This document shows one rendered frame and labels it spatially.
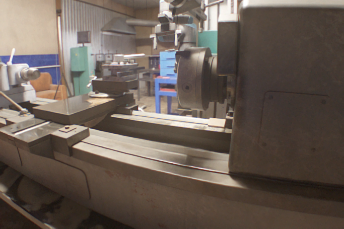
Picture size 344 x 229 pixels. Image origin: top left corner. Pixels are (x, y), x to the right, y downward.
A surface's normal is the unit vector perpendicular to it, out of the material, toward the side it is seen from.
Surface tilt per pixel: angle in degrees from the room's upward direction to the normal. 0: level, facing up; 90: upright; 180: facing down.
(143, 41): 90
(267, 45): 90
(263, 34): 90
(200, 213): 90
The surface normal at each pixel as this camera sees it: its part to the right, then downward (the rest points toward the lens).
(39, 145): 0.93, 0.08
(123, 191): -0.36, 0.22
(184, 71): -0.34, -0.09
